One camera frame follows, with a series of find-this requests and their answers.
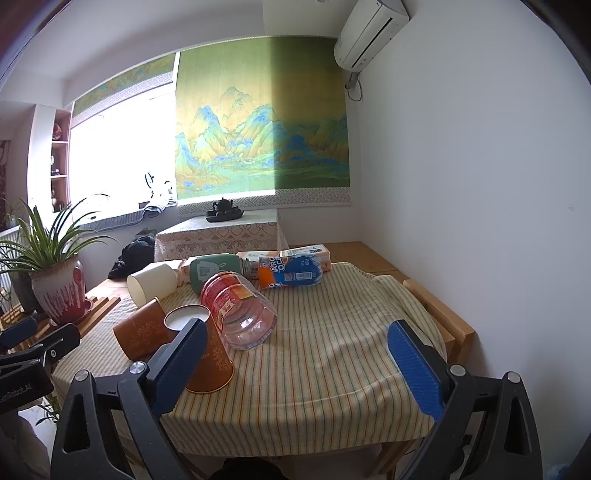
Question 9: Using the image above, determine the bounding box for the wooden trivet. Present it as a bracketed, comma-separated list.
[28, 295, 122, 342]

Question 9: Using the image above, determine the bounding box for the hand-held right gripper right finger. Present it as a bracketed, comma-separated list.
[387, 319, 544, 480]

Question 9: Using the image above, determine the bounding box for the lace covered side table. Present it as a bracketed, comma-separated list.
[155, 216, 283, 264]

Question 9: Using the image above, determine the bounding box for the potted spider plant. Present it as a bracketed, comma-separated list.
[0, 196, 122, 326]

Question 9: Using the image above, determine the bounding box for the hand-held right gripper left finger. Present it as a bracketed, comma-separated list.
[50, 316, 209, 480]

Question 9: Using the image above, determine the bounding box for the tissue packet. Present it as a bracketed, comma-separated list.
[236, 244, 333, 274]

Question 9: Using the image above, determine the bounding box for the orange and blue drink bottle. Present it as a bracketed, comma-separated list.
[257, 253, 325, 293]

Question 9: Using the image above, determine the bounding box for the green bottle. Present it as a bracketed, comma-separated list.
[188, 253, 252, 291]

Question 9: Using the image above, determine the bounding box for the orange paper cup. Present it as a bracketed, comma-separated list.
[164, 305, 235, 394]

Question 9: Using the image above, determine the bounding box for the black teapot set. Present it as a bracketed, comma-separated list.
[205, 198, 244, 223]

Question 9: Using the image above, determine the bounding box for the grey cloth on sill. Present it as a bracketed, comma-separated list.
[139, 196, 178, 217]

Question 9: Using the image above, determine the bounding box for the white paper cup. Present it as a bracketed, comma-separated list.
[126, 262, 179, 307]

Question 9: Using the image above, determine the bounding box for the clear plastic jar red label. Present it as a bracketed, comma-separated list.
[200, 271, 279, 352]

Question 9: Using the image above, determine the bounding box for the white bookshelf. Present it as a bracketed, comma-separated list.
[27, 104, 74, 217]

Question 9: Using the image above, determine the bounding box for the narrow landscape blind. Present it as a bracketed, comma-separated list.
[71, 52, 178, 116]

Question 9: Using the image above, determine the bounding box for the black bag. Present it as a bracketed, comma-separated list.
[107, 234, 158, 280]

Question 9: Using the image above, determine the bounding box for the landscape painting blind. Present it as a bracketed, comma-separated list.
[174, 36, 352, 209]

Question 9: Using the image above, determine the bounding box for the striped tablecloth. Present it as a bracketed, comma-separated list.
[51, 258, 448, 457]

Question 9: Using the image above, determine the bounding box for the wooden table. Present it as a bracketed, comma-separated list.
[85, 241, 476, 480]

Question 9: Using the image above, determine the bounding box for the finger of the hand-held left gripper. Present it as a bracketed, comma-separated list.
[0, 316, 81, 370]

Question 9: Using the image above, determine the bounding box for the white air conditioner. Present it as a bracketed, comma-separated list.
[333, 0, 411, 71]

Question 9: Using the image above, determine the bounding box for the brown paper cup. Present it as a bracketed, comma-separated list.
[113, 298, 167, 361]

